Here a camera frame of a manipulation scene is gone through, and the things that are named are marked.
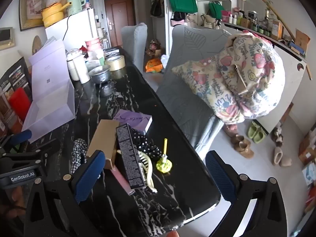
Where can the black polka-dot scrunchie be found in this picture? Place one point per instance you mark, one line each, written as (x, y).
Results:
(147, 143)

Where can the yellow-green lollipop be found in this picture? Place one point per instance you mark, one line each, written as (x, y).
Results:
(163, 165)

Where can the small framed picture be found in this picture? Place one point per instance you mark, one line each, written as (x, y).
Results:
(5, 38)

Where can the green electric kettle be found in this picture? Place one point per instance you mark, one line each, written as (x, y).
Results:
(75, 3)

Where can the steel bowl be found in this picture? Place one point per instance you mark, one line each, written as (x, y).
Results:
(100, 75)

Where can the white plastic bag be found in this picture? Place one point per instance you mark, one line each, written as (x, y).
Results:
(165, 59)

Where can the red box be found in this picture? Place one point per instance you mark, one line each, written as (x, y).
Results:
(19, 108)

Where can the long black carton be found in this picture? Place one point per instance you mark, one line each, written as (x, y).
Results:
(129, 153)

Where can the white refrigerator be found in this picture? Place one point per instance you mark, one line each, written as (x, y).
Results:
(74, 27)

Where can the brown door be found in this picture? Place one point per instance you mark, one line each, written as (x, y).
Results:
(119, 17)

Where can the cardboard box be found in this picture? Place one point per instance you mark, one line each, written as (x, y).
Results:
(302, 40)

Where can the bamboo pole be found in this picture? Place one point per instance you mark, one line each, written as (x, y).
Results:
(279, 17)

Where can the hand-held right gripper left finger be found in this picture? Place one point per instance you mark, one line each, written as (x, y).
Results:
(90, 175)

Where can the clear tape roll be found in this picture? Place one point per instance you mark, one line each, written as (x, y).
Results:
(115, 63)

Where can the white sideboard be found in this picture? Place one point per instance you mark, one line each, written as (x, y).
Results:
(286, 79)

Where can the person's left hand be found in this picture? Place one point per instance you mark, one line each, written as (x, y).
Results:
(13, 195)

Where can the beige slipper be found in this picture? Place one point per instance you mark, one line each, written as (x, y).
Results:
(286, 161)
(277, 156)

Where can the small white carton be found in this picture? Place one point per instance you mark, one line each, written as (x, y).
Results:
(95, 61)

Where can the white tumbler with dome lid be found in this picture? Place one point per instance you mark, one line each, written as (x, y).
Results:
(72, 64)

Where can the pink paper cup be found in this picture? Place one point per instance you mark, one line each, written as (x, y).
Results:
(92, 45)

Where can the woven wall mat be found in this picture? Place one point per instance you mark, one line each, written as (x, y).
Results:
(36, 45)

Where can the purple makeup palette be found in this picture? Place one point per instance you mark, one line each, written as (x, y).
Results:
(134, 119)

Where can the pink lip gloss tube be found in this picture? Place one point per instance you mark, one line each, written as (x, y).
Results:
(122, 180)

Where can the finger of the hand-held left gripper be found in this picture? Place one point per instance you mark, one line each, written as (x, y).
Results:
(19, 137)
(37, 151)

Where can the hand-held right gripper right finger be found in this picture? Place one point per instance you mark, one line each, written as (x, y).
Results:
(221, 175)

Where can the cream hair claw clip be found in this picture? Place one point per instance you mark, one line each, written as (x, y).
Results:
(148, 170)

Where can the green slipper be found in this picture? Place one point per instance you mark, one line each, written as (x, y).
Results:
(261, 135)
(252, 130)

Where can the green handbag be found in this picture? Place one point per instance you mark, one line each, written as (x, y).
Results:
(182, 3)
(216, 9)

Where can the floral patterned pillow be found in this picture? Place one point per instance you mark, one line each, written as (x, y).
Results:
(246, 79)

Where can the yellow pot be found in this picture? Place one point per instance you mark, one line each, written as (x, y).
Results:
(51, 14)

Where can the white cylindrical tumbler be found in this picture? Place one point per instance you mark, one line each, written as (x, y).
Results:
(82, 70)

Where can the person's right hand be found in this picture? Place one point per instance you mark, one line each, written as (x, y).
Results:
(173, 234)

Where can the orange bag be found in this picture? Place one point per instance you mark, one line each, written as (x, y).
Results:
(154, 66)

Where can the brown wooden block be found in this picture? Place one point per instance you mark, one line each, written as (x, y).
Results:
(103, 140)

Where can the black printed board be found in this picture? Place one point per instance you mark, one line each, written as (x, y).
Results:
(12, 76)

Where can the beige tote bag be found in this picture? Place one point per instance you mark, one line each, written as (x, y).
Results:
(195, 19)

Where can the row of jars and bottles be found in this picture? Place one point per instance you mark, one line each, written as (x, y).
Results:
(246, 21)

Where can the pale lidded gift box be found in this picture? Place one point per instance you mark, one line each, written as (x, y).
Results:
(49, 98)

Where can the black hanging bag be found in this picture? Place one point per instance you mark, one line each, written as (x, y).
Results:
(157, 5)

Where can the brown slipper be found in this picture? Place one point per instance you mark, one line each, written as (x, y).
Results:
(245, 149)
(238, 142)

